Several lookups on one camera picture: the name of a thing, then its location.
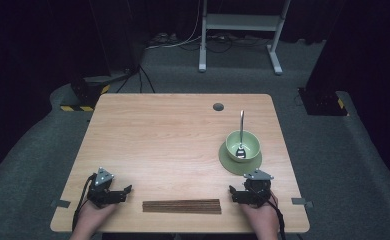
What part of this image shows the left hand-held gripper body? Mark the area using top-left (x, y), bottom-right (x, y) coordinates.
top-left (87, 167), bottom-right (128, 209)

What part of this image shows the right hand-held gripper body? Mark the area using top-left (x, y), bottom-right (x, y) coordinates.
top-left (237, 168), bottom-right (275, 208)

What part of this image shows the green ceramic bowl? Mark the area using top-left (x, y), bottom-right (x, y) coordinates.
top-left (224, 129), bottom-right (262, 163)

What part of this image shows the row of brown wooden chopsticks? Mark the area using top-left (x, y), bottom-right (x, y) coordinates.
top-left (142, 198), bottom-right (223, 215)

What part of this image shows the person's left hand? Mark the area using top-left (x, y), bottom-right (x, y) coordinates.
top-left (76, 200), bottom-right (118, 234)

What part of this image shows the person's right hand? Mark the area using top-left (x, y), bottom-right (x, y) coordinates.
top-left (239, 192), bottom-right (280, 234)

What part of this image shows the grey tape strip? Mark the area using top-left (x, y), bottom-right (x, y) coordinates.
top-left (290, 197), bottom-right (314, 209)
top-left (50, 198), bottom-right (72, 209)

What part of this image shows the metal spoon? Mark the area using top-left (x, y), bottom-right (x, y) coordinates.
top-left (235, 109), bottom-right (247, 159)

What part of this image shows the black stand base striped edge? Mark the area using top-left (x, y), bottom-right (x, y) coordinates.
top-left (59, 73), bottom-right (112, 113)

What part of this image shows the black stand base yellow mark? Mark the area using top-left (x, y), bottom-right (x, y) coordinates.
top-left (297, 87), bottom-right (349, 117)

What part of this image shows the floor power strip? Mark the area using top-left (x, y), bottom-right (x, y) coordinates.
top-left (147, 31), bottom-right (179, 46)

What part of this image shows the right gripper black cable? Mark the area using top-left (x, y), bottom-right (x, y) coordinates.
top-left (266, 196), bottom-right (287, 240)

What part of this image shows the black floor cable pair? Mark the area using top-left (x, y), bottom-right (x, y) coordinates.
top-left (116, 63), bottom-right (157, 95)

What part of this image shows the black floor cable bundle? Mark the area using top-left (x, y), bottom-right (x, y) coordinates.
top-left (178, 32), bottom-right (271, 54)

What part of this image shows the white floor cable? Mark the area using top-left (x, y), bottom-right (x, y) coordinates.
top-left (145, 0), bottom-right (203, 51)

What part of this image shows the white metal desk frame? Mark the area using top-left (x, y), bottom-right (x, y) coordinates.
top-left (198, 0), bottom-right (292, 76)

